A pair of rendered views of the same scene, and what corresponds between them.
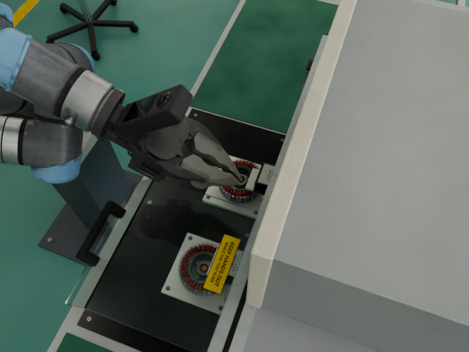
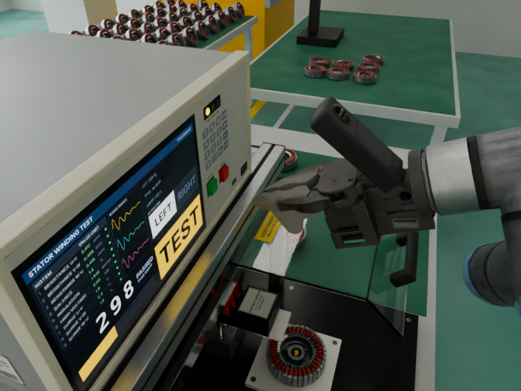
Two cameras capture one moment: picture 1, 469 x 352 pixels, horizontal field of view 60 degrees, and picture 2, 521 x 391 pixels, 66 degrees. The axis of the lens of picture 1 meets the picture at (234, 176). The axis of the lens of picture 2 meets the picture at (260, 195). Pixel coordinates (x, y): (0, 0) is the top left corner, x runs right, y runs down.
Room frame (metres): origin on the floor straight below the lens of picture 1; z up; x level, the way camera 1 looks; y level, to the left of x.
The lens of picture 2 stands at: (0.71, 0.00, 1.49)
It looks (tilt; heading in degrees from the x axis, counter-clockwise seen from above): 36 degrees down; 180
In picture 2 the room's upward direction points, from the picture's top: straight up
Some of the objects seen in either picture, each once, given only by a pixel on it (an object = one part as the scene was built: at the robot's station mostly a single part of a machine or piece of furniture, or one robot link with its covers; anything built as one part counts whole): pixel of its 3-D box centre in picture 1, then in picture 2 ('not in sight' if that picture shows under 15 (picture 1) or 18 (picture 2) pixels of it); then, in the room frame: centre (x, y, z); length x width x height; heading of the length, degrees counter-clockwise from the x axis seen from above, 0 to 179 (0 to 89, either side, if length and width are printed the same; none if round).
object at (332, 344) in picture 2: not in sight; (295, 361); (0.28, 0.07, 0.78); 0.15 x 0.15 x 0.01; 70
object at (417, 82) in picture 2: not in sight; (353, 101); (-1.91, 0.65, 0.37); 1.85 x 1.10 x 0.75; 160
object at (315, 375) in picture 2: not in sight; (295, 354); (0.28, 0.07, 0.80); 0.11 x 0.11 x 0.04
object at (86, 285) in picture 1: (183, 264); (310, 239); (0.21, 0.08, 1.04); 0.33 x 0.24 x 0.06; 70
